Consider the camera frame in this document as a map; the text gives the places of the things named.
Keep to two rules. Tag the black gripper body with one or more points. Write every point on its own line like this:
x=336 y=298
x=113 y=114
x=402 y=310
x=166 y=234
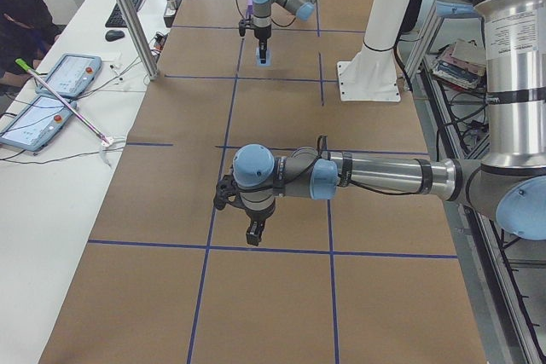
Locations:
x=258 y=216
x=261 y=34

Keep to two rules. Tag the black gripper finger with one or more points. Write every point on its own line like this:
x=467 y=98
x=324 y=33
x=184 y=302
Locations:
x=265 y=49
x=260 y=50
x=258 y=231
x=252 y=234

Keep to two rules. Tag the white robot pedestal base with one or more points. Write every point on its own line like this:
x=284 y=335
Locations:
x=371 y=75

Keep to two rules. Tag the light blue foam block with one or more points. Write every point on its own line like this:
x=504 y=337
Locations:
x=261 y=63

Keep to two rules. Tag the teach pendant tablet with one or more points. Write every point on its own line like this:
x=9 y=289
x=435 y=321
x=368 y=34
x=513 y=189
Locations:
x=72 y=74
x=36 y=125

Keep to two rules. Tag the upper teach pendant tablet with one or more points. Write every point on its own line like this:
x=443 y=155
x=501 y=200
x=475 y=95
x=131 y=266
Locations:
x=72 y=74

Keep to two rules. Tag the green tipped metal rod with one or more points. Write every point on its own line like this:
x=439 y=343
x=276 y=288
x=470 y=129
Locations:
x=107 y=141

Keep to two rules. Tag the stack of books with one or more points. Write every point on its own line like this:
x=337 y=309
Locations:
x=462 y=63

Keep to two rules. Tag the lower teach pendant tablet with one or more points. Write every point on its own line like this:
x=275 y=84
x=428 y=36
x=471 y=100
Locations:
x=36 y=125

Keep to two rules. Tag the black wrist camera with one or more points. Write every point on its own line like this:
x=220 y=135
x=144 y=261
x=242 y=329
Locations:
x=227 y=193
x=244 y=25

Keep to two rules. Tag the metal cup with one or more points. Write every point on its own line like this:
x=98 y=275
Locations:
x=171 y=5

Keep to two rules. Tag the person in black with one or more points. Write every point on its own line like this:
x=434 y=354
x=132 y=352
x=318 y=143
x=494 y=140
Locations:
x=27 y=32

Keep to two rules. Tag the black computer mouse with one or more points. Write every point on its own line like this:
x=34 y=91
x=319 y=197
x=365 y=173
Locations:
x=114 y=35

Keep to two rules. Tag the aluminium frame post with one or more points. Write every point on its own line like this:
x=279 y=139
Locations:
x=138 y=38

